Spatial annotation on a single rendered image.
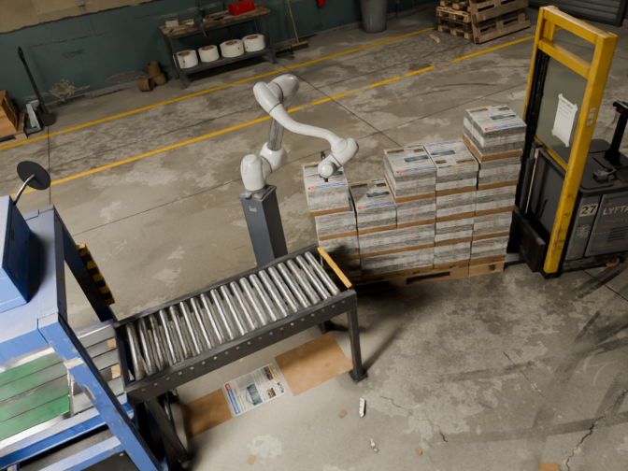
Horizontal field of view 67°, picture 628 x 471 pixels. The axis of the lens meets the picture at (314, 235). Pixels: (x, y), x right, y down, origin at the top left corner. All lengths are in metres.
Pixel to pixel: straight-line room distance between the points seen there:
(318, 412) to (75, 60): 7.52
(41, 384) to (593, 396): 3.21
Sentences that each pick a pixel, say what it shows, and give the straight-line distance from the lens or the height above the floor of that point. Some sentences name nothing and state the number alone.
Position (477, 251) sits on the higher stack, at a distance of 3.95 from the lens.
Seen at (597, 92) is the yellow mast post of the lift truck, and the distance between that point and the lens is 3.37.
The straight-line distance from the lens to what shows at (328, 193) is 3.28.
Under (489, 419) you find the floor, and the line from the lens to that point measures 3.31.
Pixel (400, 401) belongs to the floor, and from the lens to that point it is 3.32.
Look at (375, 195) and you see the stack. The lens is 3.54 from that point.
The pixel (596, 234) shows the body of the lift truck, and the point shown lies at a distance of 4.11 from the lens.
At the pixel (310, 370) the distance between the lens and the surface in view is 3.49.
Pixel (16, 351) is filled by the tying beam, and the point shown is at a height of 1.48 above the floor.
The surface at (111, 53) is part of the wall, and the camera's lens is 9.39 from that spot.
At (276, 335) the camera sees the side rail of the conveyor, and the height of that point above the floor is 0.74.
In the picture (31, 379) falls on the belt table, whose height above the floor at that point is 0.80.
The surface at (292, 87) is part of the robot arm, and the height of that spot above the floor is 1.73.
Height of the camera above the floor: 2.80
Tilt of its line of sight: 38 degrees down
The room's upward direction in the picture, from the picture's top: 9 degrees counter-clockwise
